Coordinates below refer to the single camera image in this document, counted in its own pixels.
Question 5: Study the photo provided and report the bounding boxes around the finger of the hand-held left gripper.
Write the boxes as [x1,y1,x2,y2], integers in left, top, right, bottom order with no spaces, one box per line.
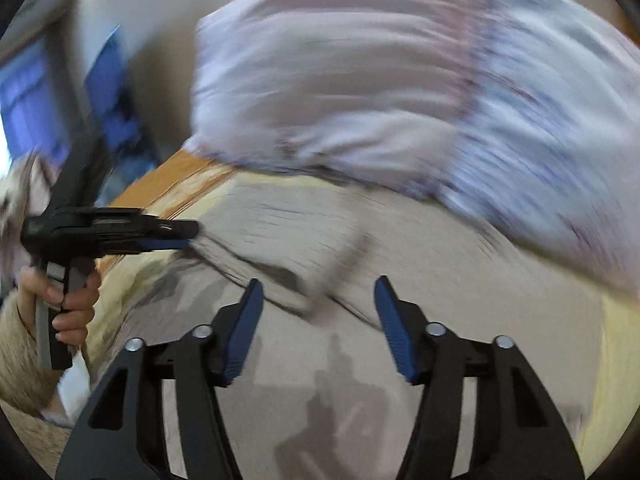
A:
[142,217,200,239]
[140,237,194,254]

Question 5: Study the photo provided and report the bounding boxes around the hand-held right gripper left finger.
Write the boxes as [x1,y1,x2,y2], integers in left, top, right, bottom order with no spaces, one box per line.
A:
[55,278,265,480]

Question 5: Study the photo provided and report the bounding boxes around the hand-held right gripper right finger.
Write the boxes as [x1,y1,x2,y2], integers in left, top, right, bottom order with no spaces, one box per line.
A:
[373,275,586,480]

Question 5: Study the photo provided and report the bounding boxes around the beige cloth garment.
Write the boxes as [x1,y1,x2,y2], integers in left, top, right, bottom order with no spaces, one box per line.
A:
[165,172,608,480]

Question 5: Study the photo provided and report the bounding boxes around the person's left forearm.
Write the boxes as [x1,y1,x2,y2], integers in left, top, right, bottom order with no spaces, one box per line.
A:
[0,290,63,416]

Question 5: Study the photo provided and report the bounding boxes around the person's left hand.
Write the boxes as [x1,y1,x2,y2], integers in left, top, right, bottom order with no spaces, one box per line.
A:
[17,265,101,348]

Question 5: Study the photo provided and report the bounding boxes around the person's fuzzy beige clothing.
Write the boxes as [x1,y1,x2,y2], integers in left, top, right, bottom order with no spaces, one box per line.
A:
[0,152,58,286]

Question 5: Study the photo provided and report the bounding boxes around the blue fabric object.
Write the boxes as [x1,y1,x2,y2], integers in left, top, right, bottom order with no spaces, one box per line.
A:
[82,25,161,166]

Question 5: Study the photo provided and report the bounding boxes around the blue curtain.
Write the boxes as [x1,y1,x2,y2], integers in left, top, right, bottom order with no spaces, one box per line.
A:
[0,37,68,161]

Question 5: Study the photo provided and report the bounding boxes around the white cloth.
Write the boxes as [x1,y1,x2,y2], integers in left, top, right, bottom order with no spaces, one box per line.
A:
[40,352,92,428]

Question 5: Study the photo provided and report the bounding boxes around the yellow bed sheet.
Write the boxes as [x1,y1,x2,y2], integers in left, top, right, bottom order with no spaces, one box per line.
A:
[82,180,640,480]

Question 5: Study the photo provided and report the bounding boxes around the pink and white quilt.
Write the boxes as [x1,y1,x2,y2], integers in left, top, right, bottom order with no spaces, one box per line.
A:
[182,0,640,301]

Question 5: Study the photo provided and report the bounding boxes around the orange wooden bed frame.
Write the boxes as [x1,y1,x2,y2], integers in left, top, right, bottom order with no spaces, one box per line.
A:
[97,147,236,273]

